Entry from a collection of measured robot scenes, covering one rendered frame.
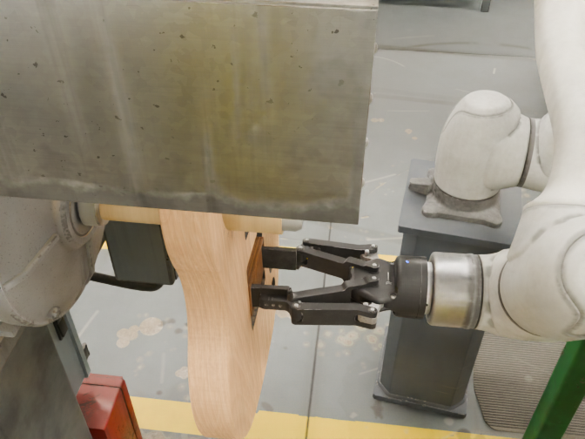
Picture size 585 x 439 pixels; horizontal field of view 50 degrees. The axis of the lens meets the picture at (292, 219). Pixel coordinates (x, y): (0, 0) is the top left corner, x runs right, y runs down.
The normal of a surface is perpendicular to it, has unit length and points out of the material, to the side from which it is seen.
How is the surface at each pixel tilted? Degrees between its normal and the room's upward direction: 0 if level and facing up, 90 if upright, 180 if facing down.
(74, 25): 90
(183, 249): 94
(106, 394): 0
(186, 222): 79
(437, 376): 90
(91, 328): 0
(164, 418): 0
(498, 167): 87
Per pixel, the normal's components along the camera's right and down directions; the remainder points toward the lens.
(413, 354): -0.25, 0.64
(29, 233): 0.97, 0.13
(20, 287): 0.82, 0.43
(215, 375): -0.13, 0.27
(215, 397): -0.13, 0.47
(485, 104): -0.10, -0.77
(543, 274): -0.95, 0.02
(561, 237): -0.71, -0.61
